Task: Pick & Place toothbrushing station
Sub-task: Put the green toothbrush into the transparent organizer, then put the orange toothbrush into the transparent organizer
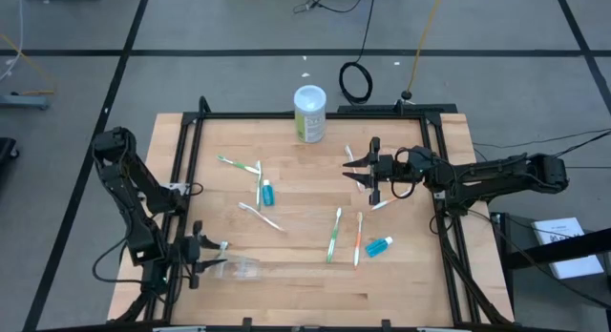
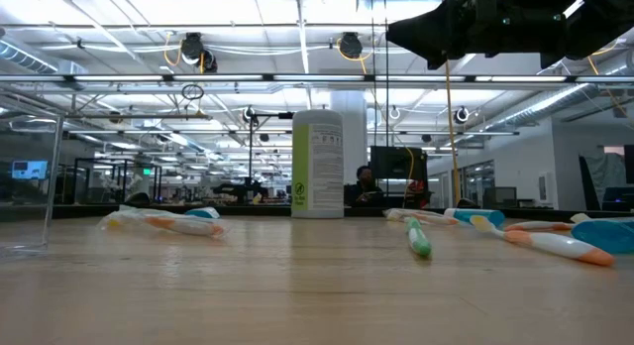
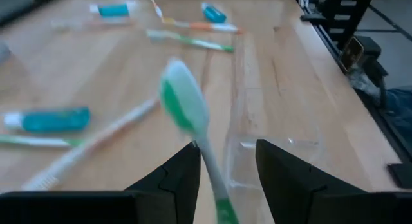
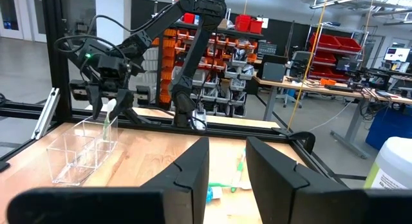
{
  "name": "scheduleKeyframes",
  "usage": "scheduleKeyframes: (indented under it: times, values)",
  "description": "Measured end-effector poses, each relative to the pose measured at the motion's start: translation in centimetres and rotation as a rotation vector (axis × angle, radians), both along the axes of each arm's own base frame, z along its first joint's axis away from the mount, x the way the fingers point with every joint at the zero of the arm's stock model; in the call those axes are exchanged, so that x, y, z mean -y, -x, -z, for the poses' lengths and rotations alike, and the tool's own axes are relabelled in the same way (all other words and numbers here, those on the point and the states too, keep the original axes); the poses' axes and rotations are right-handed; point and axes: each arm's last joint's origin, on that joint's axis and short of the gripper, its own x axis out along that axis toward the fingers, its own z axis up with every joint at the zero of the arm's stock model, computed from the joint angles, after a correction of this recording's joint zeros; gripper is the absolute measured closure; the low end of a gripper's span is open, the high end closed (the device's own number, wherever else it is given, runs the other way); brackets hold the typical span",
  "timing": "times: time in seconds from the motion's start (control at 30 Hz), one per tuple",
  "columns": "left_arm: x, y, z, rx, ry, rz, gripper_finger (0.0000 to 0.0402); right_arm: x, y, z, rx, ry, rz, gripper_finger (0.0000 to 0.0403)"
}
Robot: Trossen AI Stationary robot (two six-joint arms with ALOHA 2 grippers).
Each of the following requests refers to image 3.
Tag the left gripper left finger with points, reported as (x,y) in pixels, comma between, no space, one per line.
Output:
(174,192)

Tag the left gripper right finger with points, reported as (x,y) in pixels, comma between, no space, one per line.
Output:
(296,192)

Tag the clear plastic cup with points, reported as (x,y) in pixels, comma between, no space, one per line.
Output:
(289,142)

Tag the green white toothbrush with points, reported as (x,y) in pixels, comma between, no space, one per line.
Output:
(193,42)
(183,98)
(38,141)

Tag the small blue mouthwash bottle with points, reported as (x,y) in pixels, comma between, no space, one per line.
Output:
(112,10)
(54,120)
(214,14)

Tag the blue plastic bag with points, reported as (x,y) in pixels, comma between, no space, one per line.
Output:
(399,114)

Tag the small black table camera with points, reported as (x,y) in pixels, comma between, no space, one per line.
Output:
(352,53)

